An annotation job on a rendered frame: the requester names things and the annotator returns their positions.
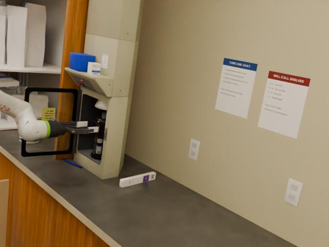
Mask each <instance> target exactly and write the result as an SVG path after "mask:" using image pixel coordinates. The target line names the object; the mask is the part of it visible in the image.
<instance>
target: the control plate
mask: <svg viewBox="0 0 329 247"><path fill-rule="evenodd" d="M71 76H72V77H73V79H74V80H75V81H76V83H77V84H78V85H80V83H81V85H80V86H82V87H85V86H86V87H85V88H88V89H90V90H93V91H95V92H96V90H95V89H94V88H93V86H92V85H91V84H90V82H89V81H88V80H85V79H82V78H80V77H77V76H74V75H71ZM81 80H82V81H81ZM82 83H83V84H84V85H85V86H84V85H83V84H82ZM88 86H89V87H88ZM90 87H91V88H90Z"/></svg>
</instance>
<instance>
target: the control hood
mask: <svg viewBox="0 0 329 247"><path fill-rule="evenodd" d="M64 69H65V71H66V72H67V73H68V74H69V76H70V77H71V78H72V79H73V77H72V76H71V75H74V76H77V77H80V78H82V79H85V80H88V81H89V82H90V84H91V85H92V86H93V88H94V89H95V90H96V93H99V94H102V95H104V96H107V97H111V96H112V88H113V80H114V79H113V78H111V77H108V76H105V75H102V74H100V75H91V74H88V73H87V72H78V71H75V70H72V69H70V68H66V67H65V68H64ZM73 81H74V82H75V83H76V81H75V80H74V79H73ZM76 85H78V84H77V83H76ZM79 86H80V85H79ZM83 88H84V87H83ZM86 89H88V88H86ZM89 90H90V89H89ZM92 91H93V90H92Z"/></svg>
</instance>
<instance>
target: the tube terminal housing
mask: <svg viewBox="0 0 329 247"><path fill-rule="evenodd" d="M138 48H139V41H127V40H119V39H114V38H109V37H103V36H98V35H93V34H88V33H86V37H85V46H84V53H86V54H90V55H94V56H95V63H99V64H101V59H102V53H105V54H108V55H109V58H108V66H107V69H104V68H100V74H102V75H105V76H108V77H111V78H113V79H114V80H113V88H112V96H111V97H107V96H104V95H102V94H99V93H96V92H94V91H91V90H89V89H86V88H83V87H80V89H81V90H82V96H83V94H86V95H89V96H91V97H94V98H96V99H99V100H101V101H104V102H106V103H107V114H106V123H105V128H107V137H106V141H105V140H103V148H102V157H101V164H100V165H99V164H97V163H95V162H94V161H92V160H91V159H89V158H87V157H86V156H84V155H82V154H81V153H79V152H78V150H77V149H76V153H74V157H73V160H74V161H75V162H76V163H78V164H79V165H81V166H82V167H84V168H85V169H87V170H88V171H90V172H91V173H93V174H95V175H96V176H98V177H99V178H101V179H107V178H113V177H118V175H119V173H120V171H121V169H122V167H123V162H124V155H125V147H126V139H127V132H128V124H129V117H130V109H131V101H132V93H133V86H134V78H135V71H136V63H137V56H138ZM81 100H82V99H81ZM81 105H82V103H81ZM80 110H81V109H80ZM80 115H81V113H80ZM79 120H80V119H79ZM77 140H78V138H77ZM77 144H78V143H77Z"/></svg>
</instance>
